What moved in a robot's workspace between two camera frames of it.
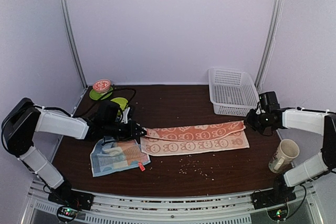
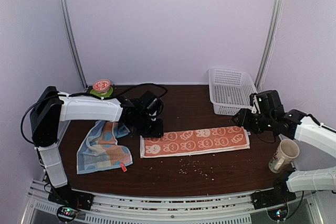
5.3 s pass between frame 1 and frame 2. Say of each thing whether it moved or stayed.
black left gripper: moved
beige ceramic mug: stayed
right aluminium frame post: stayed
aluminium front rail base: stayed
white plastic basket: stayed
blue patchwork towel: moved
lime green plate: stayed
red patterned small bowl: stayed
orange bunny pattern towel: moved
